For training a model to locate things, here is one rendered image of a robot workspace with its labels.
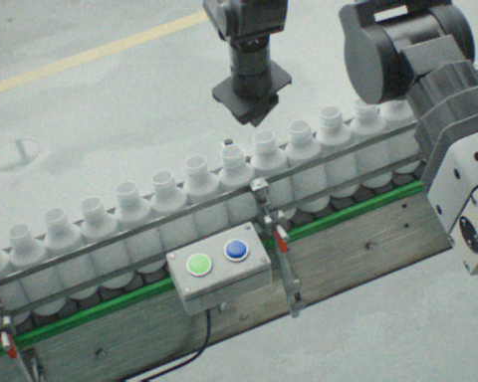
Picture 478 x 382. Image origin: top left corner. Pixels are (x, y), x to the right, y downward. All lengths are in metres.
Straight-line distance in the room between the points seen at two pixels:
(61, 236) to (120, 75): 2.66
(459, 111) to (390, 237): 0.91
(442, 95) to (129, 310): 0.89
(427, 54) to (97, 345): 0.94
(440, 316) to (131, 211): 1.46
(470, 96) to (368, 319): 2.04
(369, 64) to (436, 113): 0.09
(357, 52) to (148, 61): 3.33
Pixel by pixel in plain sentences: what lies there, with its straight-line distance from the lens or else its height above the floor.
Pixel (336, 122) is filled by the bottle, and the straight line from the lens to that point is 1.67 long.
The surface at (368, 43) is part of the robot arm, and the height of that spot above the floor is 1.62.
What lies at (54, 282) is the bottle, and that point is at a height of 1.06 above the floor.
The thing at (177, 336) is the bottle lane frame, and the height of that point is 0.87.
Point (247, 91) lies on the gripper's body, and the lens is 1.42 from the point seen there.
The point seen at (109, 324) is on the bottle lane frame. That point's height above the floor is 0.96.
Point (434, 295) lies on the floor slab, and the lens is 2.97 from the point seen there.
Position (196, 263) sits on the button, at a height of 1.12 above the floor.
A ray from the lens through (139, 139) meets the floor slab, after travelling 3.81.
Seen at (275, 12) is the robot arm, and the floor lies 1.48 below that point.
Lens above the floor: 2.11
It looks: 38 degrees down
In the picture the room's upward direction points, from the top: 14 degrees counter-clockwise
